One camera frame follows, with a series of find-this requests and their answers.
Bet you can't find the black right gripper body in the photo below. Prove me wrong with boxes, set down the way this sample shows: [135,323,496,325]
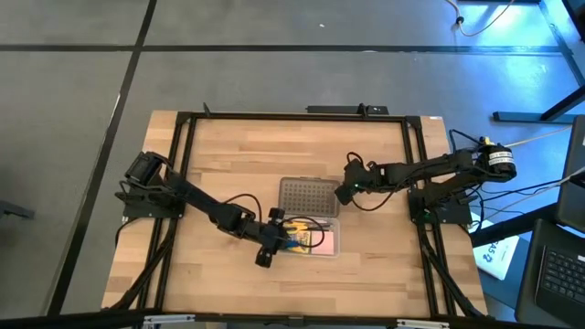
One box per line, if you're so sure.
[335,182,360,206]

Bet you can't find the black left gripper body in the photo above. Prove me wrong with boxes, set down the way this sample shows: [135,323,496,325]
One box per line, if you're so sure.
[260,218,289,251]

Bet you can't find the yellow handled scissors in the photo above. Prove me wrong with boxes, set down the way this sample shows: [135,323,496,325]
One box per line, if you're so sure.
[285,220,321,235]

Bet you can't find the yellow green crayon box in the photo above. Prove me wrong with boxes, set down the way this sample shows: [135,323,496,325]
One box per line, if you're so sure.
[290,230,314,255]

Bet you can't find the pink sticky note pad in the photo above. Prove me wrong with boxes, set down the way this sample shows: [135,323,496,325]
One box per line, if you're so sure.
[310,227,338,256]

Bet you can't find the grey studded case lid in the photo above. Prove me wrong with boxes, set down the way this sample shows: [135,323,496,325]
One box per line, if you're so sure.
[277,176,341,218]

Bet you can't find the clear plastic case base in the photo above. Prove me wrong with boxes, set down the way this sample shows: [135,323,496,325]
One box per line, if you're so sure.
[272,216,342,259]

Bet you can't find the black mounting bar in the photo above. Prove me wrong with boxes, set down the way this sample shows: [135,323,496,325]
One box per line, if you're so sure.
[305,103,390,116]

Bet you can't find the white printed paper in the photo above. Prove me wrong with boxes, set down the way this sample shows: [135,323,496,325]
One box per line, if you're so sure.
[472,222,521,281]

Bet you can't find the black open laptop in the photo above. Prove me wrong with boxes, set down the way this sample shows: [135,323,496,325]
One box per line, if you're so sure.
[556,113,585,232]

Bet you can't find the black laptop with keyboard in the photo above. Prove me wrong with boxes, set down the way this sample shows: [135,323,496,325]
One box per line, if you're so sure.
[515,218,585,329]

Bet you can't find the dark furniture foot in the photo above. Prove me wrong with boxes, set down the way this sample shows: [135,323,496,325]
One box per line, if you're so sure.
[0,199,37,220]

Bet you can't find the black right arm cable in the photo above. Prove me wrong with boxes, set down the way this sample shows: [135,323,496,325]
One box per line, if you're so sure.
[346,152,403,213]

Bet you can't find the black aluminium table frame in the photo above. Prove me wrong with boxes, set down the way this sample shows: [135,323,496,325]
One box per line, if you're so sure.
[102,102,488,329]

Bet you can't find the silver aluminium bracket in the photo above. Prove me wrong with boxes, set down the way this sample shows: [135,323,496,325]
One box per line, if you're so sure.
[143,313,197,326]
[396,318,452,329]

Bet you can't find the white floor cable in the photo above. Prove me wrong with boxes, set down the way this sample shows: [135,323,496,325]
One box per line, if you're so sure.
[445,0,517,38]

